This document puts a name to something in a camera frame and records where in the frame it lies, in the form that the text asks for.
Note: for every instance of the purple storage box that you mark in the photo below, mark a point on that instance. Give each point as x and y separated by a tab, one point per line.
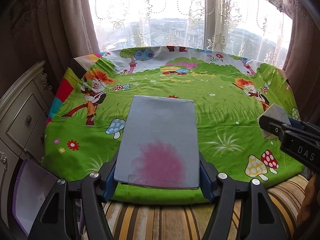
32	186

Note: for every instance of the striped sofa cushion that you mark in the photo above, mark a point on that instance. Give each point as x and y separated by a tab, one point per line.
190	222

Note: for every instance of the left brown curtain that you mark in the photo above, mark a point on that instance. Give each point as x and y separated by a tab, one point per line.
55	31

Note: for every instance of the colourful cartoon print cloth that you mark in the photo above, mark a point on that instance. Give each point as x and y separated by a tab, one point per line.
89	112

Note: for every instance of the white lid box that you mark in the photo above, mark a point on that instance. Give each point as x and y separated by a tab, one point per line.
159	146

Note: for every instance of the right brown curtain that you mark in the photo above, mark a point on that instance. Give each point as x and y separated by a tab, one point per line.
302	62

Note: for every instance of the white lace curtain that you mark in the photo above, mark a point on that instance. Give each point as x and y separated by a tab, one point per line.
255	29

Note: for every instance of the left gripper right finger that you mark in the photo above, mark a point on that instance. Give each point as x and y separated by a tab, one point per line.
259	217

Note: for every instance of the cream ornate dresser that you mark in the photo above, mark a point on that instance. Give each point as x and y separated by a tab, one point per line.
24	111

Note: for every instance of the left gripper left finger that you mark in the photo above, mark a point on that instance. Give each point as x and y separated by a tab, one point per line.
56	218

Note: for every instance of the brown curtain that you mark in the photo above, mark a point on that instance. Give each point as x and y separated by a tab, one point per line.
302	62
55	31

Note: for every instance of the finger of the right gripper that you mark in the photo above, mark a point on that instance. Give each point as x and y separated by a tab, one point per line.
305	126
285	127

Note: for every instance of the white tall box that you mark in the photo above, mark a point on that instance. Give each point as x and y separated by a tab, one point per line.
273	118

